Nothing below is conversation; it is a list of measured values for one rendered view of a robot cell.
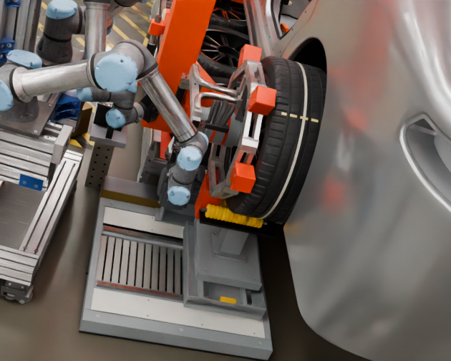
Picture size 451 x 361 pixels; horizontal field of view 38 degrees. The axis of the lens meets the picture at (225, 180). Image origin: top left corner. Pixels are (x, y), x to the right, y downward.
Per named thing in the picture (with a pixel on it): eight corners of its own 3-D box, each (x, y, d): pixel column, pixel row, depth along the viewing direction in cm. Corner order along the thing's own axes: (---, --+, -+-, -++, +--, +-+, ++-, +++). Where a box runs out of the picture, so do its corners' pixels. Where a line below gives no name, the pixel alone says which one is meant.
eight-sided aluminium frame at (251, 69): (226, 225, 264) (273, 112, 234) (210, 221, 263) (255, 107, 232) (219, 147, 308) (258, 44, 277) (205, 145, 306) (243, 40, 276)
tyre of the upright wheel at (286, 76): (278, 112, 319) (266, 242, 293) (231, 101, 314) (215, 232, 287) (338, 38, 260) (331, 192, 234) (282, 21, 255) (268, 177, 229)
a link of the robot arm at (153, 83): (115, 39, 222) (192, 154, 241) (104, 51, 213) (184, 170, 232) (142, 23, 218) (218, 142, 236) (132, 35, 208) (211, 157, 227)
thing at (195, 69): (238, 101, 263) (247, 79, 257) (192, 89, 259) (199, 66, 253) (235, 80, 277) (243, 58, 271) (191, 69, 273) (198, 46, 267)
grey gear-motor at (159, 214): (229, 246, 333) (252, 193, 313) (147, 230, 323) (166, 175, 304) (227, 223, 347) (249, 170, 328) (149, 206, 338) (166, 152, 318)
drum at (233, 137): (238, 156, 269) (250, 127, 261) (188, 144, 264) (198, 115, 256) (236, 137, 280) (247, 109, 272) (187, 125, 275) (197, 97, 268)
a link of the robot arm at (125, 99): (113, 82, 240) (108, 109, 245) (142, 83, 246) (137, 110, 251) (106, 74, 246) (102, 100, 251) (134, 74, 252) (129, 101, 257)
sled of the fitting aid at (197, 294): (260, 321, 298) (267, 307, 292) (182, 309, 290) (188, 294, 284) (250, 246, 338) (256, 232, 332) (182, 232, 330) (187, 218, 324)
